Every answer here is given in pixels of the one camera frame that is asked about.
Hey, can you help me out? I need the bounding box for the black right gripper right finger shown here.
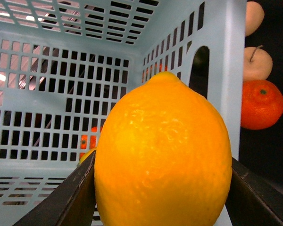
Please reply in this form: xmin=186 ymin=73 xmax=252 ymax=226
xmin=225 ymin=158 xmax=283 ymax=226

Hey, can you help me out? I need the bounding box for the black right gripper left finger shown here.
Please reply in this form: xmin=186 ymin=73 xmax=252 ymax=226
xmin=14 ymin=152 xmax=96 ymax=226

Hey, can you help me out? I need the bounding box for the yellow lemon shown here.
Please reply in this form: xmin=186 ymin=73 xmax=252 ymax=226
xmin=77 ymin=147 xmax=97 ymax=166
xmin=94 ymin=72 xmax=232 ymax=226

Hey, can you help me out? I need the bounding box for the front orange tangerine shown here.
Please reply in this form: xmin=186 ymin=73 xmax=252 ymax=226
xmin=79 ymin=126 xmax=102 ymax=160

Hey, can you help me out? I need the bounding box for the large bumpy orange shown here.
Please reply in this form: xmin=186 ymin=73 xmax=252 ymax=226
xmin=241 ymin=80 xmax=283 ymax=130

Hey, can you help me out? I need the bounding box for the light teal shopping basket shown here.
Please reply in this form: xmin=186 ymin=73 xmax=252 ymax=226
xmin=0 ymin=0 xmax=246 ymax=226

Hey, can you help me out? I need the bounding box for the white pear centre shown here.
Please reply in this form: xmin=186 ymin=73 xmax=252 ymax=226
xmin=243 ymin=45 xmax=273 ymax=82

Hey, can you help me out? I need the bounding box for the white pear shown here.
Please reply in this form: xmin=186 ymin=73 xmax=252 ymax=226
xmin=243 ymin=45 xmax=273 ymax=82
xmin=245 ymin=1 xmax=265 ymax=37

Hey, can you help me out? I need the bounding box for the dark green avocado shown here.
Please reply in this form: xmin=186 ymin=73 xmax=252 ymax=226
xmin=193 ymin=47 xmax=209 ymax=68

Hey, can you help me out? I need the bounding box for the white pear left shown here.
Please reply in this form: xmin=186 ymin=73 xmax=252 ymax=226
xmin=245 ymin=1 xmax=265 ymax=37

